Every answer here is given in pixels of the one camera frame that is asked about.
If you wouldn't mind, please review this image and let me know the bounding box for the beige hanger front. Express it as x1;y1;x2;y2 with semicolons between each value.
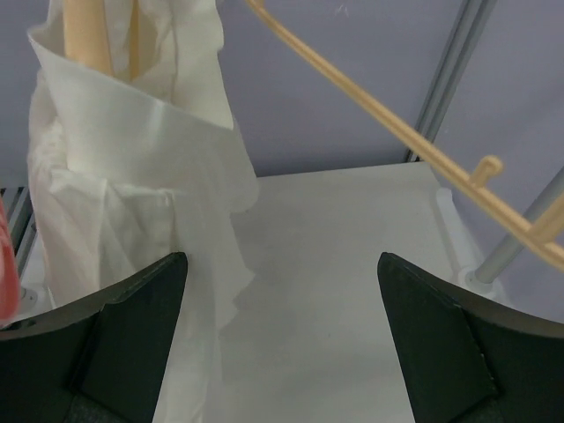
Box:
247;1;563;271

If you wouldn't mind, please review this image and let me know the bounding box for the grey clothes rack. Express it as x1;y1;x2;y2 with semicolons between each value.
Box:
434;165;564;296

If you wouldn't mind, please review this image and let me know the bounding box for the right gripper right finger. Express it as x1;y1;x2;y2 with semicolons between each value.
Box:
377;253;563;422

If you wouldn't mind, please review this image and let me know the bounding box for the pink hanger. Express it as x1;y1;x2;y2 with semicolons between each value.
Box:
0;203;21;323

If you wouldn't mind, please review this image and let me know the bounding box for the white skirt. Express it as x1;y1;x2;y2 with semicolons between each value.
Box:
27;1;259;422

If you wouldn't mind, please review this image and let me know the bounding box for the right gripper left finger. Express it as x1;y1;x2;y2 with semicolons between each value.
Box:
1;252;188;422

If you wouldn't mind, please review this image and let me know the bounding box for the beige hanger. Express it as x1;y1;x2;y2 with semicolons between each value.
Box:
247;1;563;271
63;0;114;76

